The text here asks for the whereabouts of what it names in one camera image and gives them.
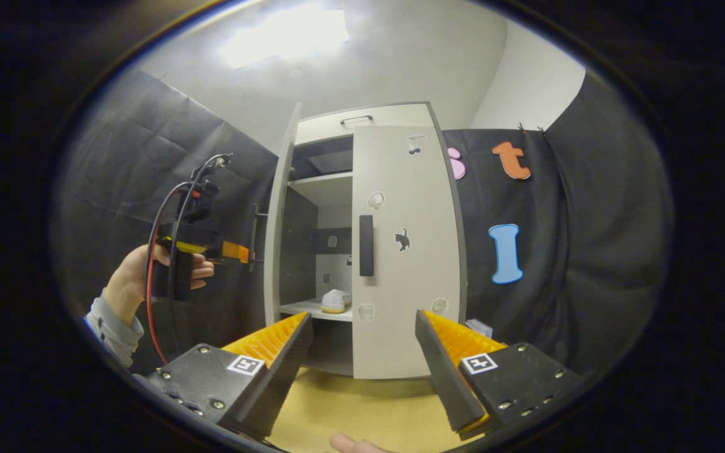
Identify white cabinet drawer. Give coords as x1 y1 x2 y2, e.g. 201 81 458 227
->
295 104 434 145

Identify black backdrop cloth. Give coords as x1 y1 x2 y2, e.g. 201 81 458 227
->
443 72 675 375
54 68 280 372

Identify black cable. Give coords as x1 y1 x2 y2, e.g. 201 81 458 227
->
147 154 232 353

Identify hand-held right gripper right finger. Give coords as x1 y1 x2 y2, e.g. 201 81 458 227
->
414 309 583 441

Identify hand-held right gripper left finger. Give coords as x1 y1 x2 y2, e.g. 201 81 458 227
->
145 311 314 441

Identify white shoe cabinet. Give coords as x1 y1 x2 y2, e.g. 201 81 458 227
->
278 102 467 378

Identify white canvas shoe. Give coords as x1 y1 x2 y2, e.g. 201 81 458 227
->
320 289 352 314

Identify white shoe cabinet door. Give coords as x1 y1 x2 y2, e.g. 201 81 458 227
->
249 103 303 328
351 124 462 380

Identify red cable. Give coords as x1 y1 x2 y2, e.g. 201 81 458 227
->
145 249 169 367

